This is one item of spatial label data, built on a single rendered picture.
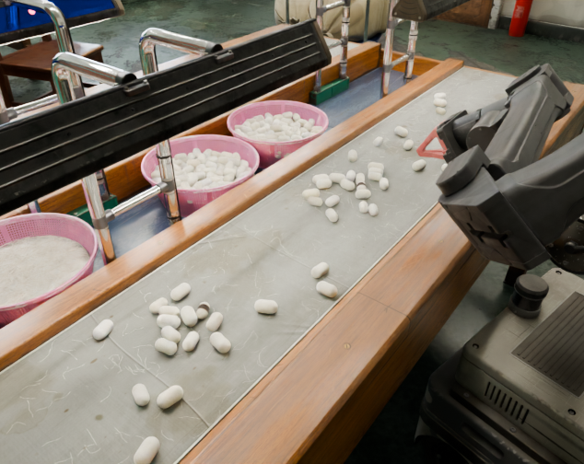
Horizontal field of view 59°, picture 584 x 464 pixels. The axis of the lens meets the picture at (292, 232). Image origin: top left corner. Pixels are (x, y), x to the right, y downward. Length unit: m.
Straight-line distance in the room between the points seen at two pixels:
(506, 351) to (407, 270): 0.40
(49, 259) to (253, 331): 0.43
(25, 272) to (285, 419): 0.56
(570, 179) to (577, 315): 0.91
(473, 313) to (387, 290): 1.16
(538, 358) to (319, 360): 0.61
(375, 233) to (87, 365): 0.56
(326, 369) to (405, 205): 0.49
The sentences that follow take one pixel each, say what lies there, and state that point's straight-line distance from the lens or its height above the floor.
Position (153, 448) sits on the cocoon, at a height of 0.76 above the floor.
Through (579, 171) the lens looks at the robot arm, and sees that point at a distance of 0.48.
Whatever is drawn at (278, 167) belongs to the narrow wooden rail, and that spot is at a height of 0.76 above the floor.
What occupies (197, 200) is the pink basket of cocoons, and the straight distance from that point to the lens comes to 1.12.
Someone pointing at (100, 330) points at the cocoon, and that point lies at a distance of 0.83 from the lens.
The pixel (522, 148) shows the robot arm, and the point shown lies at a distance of 0.66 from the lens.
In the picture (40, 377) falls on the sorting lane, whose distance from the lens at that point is 0.83.
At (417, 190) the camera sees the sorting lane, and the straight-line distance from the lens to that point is 1.16.
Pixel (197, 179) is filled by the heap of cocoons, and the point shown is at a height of 0.74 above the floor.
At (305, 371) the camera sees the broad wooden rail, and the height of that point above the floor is 0.76.
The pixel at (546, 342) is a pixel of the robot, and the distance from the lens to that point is 1.27.
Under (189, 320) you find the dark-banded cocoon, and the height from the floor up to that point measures 0.76.
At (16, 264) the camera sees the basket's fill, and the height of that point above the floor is 0.74.
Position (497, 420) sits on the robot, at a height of 0.36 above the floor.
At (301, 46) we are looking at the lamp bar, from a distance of 0.88.
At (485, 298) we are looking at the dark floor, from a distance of 2.06.
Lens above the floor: 1.33
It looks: 36 degrees down
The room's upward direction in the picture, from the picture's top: straight up
